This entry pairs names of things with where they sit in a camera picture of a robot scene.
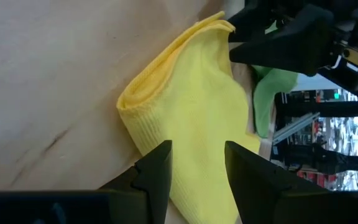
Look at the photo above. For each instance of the green microfiber towel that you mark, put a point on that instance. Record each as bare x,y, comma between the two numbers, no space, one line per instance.
272,93

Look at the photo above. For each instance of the yellow microfiber towel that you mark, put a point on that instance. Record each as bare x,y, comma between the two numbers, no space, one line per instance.
194,109

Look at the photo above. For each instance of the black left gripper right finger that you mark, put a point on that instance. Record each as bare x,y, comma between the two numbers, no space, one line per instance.
253,186

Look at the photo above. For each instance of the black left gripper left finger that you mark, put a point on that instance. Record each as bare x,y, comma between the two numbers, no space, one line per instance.
154,174

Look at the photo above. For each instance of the black aluminium table frame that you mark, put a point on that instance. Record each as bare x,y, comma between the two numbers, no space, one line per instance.
322,109

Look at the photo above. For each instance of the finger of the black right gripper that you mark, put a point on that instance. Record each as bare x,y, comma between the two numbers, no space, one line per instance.
253,21
291,46

